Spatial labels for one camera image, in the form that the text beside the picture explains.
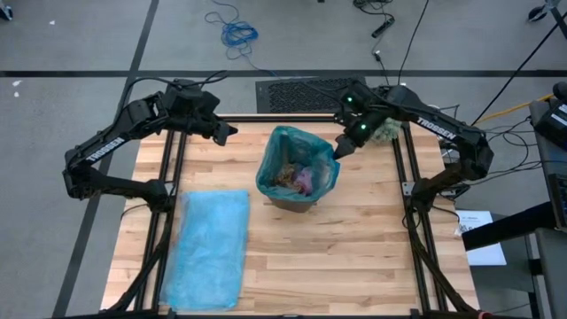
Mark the grey control box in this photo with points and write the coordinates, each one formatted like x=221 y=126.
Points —
x=551 y=274

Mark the brown paper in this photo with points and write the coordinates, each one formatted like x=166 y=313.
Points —
x=285 y=175

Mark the black desk device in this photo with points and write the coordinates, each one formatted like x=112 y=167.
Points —
x=551 y=124

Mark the green fuzzy ball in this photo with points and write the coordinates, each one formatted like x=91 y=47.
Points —
x=390 y=130

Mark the black trash bin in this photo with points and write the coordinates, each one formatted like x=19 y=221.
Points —
x=292 y=206

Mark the black floor object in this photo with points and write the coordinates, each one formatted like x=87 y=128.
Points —
x=4 y=12

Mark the teal trash bag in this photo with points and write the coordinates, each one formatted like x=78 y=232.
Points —
x=283 y=146

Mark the light blue plastic bag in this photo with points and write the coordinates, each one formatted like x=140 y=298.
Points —
x=208 y=248

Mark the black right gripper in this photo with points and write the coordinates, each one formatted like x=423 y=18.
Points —
x=365 y=130

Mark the black keyboard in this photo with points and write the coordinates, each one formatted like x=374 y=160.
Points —
x=560 y=199

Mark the black monitor panel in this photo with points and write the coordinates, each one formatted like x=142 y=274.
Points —
x=509 y=226

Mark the black power strip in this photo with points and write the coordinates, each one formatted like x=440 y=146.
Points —
x=383 y=27

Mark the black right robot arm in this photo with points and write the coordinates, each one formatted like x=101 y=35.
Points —
x=443 y=130

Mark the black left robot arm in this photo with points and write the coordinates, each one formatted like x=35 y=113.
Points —
x=111 y=146

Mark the white paper sheet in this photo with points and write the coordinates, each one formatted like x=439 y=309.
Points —
x=485 y=257

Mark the pink plastic bag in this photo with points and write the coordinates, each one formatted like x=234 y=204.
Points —
x=305 y=179

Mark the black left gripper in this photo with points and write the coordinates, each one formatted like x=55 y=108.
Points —
x=204 y=122

